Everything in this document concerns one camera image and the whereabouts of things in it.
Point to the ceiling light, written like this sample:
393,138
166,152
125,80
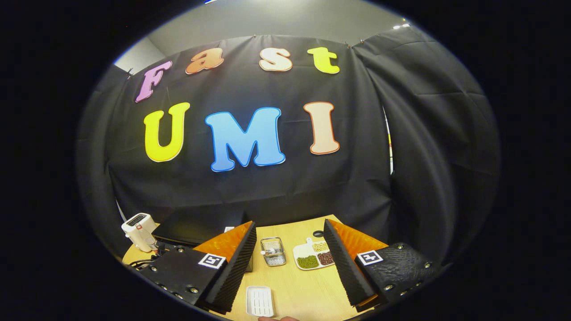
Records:
400,26

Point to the white toaster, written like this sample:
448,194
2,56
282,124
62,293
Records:
139,232

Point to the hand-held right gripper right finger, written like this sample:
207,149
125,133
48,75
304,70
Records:
350,276

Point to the white divided plate with beans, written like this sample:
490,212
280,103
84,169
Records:
312,258

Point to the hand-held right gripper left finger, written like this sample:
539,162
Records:
232,281

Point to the black electric oven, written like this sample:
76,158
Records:
196,227

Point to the small white ribbed tray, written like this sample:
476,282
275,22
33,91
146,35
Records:
259,301

